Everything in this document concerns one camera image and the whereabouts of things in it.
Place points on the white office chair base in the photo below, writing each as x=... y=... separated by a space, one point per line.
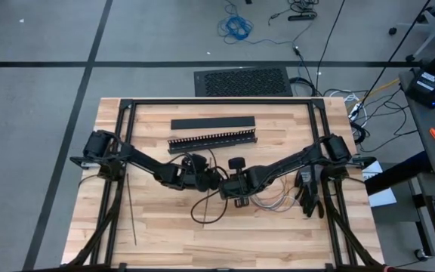
x=434 y=26

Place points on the dark desk support beam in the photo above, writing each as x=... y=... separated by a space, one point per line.
x=398 y=174

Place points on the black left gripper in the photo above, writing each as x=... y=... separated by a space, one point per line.
x=202 y=179

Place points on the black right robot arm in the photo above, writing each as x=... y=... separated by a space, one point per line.
x=297 y=160

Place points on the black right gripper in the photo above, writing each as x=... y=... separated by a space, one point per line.
x=232 y=187

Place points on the black grey work glove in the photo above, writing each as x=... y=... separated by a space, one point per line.
x=306 y=181
x=317 y=206

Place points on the white paper sheet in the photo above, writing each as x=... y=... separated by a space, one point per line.
x=381 y=196

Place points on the black duct cover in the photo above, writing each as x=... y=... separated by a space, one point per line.
x=213 y=122

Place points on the black aluminium table frame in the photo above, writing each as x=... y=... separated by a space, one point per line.
x=221 y=101

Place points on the white power strip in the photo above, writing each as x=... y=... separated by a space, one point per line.
x=356 y=111

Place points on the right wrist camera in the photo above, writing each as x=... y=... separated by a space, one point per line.
x=236 y=163

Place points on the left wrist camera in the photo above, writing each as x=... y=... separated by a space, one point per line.
x=198 y=162

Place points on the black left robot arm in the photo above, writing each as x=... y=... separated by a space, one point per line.
x=145 y=160

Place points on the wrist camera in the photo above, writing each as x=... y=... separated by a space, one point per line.
x=198 y=162
x=236 y=163

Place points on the black power strip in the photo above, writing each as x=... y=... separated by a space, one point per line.
x=300 y=17

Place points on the black labelled device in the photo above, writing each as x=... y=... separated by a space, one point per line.
x=417 y=94

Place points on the black perforated floor grate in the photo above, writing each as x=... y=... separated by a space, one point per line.
x=244 y=81

